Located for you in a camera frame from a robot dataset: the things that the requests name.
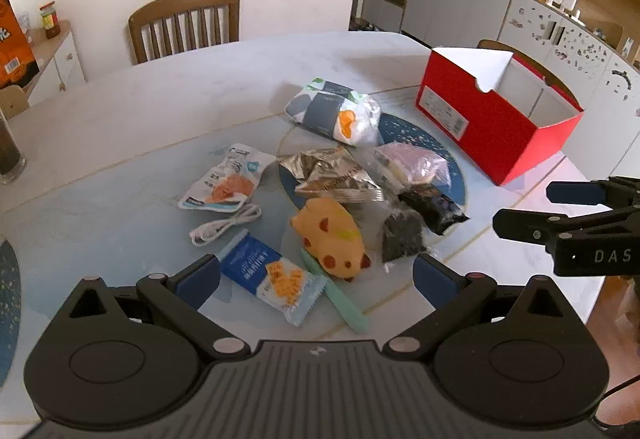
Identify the red cardboard box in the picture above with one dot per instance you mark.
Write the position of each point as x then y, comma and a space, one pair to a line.
475, 129

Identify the round blue placemat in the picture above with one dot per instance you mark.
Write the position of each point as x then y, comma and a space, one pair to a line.
9, 309
452, 184

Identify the clear bread packet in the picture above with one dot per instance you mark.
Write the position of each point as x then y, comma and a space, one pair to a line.
407, 164

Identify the orange cardboard carton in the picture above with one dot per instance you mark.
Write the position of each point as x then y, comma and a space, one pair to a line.
15, 49

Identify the white snack pouch orange print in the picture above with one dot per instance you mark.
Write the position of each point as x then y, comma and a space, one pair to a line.
227, 181

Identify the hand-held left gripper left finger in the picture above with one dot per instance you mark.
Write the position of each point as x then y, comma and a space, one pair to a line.
197, 281

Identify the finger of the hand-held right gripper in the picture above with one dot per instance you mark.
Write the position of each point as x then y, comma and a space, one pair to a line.
525, 225
575, 192

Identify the orange spotted toy pig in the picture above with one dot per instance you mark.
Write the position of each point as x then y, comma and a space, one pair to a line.
330, 236

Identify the red lidded jar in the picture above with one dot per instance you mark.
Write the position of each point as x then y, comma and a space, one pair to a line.
50, 21

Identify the grey cabinet shelf unit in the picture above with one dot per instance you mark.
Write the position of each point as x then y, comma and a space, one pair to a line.
450, 4

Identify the clear packet of dark seaweed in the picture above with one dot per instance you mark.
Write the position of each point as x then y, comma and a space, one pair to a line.
402, 239

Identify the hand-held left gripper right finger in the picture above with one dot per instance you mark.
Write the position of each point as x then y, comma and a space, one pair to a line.
434, 281

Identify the white side cabinet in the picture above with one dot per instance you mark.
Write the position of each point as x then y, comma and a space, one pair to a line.
62, 61

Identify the blue cracker packet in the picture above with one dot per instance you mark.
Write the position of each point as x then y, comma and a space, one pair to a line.
272, 276

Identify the black snack packet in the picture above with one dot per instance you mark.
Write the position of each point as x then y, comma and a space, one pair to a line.
437, 211

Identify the white printed tissue pack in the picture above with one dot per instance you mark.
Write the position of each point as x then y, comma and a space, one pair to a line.
325, 111

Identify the wooden slatted chair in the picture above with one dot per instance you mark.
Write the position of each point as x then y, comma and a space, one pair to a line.
550, 76
185, 1

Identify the glass of dark drink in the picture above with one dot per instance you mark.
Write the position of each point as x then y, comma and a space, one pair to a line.
10, 154

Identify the silver foil snack packet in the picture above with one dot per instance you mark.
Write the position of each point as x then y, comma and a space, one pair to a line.
335, 179

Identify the mint green plastic tool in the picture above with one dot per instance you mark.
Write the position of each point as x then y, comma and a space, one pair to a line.
347, 306

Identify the white marble desktop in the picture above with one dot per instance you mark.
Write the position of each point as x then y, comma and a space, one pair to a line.
150, 109

